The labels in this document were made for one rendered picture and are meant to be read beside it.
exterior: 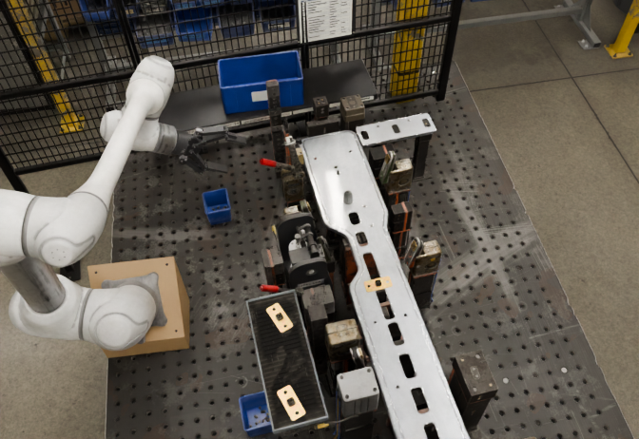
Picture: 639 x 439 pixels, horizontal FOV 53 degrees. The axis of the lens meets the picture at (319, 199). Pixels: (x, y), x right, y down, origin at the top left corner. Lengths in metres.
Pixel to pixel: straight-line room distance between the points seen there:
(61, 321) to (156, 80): 0.72
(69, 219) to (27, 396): 1.86
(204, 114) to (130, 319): 0.89
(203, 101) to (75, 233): 1.22
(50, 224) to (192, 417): 0.98
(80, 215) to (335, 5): 1.38
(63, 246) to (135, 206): 1.29
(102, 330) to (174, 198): 0.87
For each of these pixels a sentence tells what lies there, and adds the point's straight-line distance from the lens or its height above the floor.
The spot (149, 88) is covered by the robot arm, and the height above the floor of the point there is 1.55.
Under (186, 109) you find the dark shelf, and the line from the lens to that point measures 2.48.
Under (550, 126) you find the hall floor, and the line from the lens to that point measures 4.00.
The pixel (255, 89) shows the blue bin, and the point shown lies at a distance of 2.36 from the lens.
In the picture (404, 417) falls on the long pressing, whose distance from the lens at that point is 1.81.
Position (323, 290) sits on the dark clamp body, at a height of 1.08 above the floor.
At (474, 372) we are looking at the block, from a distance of 1.85.
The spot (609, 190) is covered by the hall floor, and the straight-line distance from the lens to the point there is 3.78.
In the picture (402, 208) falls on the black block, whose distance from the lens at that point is 2.16.
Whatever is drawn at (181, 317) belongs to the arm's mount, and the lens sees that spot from 2.16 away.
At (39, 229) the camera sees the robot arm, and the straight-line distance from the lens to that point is 1.41.
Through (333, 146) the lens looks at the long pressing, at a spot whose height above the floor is 1.00.
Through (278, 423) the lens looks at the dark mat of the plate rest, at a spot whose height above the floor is 1.16.
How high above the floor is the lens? 2.70
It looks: 52 degrees down
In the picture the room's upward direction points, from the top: 2 degrees counter-clockwise
